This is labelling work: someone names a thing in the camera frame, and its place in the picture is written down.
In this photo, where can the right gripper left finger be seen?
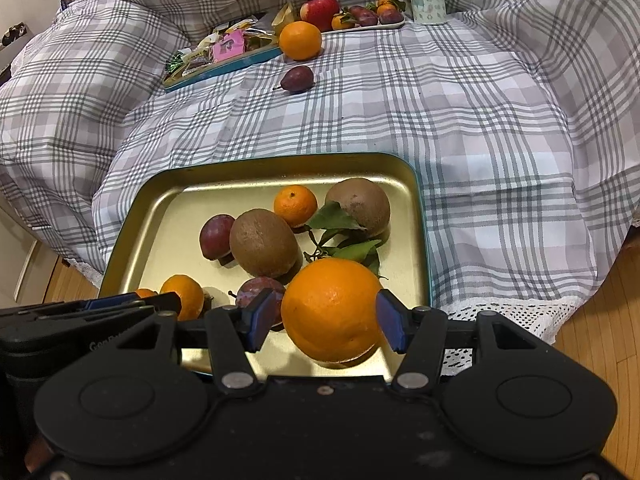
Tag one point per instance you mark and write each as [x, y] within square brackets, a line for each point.
[232, 333]

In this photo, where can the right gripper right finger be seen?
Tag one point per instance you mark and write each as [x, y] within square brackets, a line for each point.
[419, 334]

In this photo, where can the purple plum front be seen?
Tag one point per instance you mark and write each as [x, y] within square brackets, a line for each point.
[251, 288]

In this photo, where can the small mandarin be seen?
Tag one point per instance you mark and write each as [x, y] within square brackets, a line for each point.
[145, 292]
[295, 204]
[190, 293]

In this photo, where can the large orange with leaves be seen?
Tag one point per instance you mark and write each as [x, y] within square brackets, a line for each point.
[328, 309]

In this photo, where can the brown kiwi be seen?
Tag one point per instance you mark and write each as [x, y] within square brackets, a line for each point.
[363, 200]
[263, 244]

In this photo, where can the red plum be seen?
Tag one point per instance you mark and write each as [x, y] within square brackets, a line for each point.
[215, 236]

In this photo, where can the gold metal tray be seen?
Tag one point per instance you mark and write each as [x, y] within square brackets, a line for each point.
[160, 238]

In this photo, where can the dark plum with stem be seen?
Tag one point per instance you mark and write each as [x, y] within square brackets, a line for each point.
[297, 80]

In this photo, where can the grey plaid tablecloth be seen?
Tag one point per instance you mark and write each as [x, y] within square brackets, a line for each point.
[521, 118]

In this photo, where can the snack tin tray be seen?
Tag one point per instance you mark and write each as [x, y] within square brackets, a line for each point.
[261, 45]

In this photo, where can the green foil candy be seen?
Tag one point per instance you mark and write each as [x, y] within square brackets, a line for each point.
[176, 61]

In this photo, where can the pink snack packet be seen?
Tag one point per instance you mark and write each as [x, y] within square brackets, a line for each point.
[228, 46]

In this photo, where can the white fruit plate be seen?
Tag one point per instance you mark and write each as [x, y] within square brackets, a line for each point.
[372, 28]

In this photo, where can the plate plum right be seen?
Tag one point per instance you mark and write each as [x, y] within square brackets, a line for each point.
[390, 16]

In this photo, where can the plate plum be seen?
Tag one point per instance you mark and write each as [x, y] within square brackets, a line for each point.
[367, 18]
[390, 16]
[356, 10]

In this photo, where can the plate plum middle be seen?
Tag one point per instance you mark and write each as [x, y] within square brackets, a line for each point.
[367, 18]

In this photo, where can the plate mandarin left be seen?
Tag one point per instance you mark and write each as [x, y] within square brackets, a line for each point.
[342, 21]

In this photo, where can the tan paper snack bag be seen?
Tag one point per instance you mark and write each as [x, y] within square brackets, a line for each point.
[286, 15]

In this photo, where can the plate mandarin right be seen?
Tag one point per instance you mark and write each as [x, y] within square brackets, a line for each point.
[385, 7]

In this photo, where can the plate plum back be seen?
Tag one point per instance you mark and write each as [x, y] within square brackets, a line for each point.
[356, 10]

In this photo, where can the red apple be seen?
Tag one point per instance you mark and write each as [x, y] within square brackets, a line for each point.
[320, 13]

